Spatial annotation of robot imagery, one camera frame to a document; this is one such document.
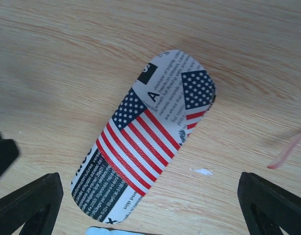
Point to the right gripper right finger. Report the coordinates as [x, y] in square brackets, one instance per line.
[267, 208]

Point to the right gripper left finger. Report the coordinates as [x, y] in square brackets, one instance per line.
[33, 208]

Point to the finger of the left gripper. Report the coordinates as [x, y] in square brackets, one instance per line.
[9, 152]

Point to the light blue cleaning cloth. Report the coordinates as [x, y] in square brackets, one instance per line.
[109, 231]

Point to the red transparent sunglasses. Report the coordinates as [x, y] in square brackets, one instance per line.
[285, 153]

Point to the flag print glasses case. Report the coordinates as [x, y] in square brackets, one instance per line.
[155, 118]

